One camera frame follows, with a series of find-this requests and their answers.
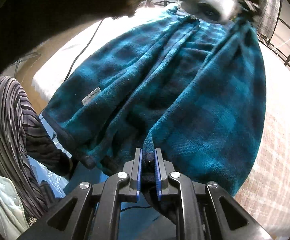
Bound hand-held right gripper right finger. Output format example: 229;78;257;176
154;147;273;240

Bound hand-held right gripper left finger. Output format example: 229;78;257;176
18;147;143;240

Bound blue plaid fleece garment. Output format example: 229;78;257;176
42;5;265;198

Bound person's left forearm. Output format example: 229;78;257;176
0;0;172;87

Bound grey knit hanging garment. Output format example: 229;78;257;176
258;0;284;40

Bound pale quilted jacket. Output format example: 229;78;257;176
0;172;30;240

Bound person's striped pants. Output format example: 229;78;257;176
0;76;72;221

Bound white lamp cable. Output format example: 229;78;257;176
269;27;290;53

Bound black cable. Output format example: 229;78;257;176
61;19;104;84

